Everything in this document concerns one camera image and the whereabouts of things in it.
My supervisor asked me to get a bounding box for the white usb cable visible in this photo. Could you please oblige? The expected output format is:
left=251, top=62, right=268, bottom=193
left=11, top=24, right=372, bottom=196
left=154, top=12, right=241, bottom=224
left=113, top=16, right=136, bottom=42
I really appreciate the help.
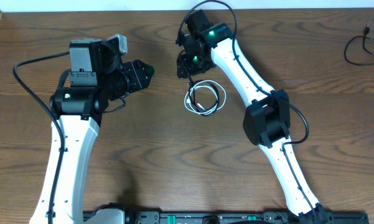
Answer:
left=184, top=79, right=227, bottom=116

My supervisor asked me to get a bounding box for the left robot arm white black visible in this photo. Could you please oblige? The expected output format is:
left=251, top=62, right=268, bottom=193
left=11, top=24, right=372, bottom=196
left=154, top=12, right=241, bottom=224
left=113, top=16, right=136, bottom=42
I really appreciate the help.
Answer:
left=30, top=34, right=154, bottom=223

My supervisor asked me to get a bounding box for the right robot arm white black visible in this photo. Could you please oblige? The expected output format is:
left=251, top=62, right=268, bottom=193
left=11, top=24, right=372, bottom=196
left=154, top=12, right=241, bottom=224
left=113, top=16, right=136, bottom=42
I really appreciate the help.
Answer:
left=175, top=8, right=335, bottom=223

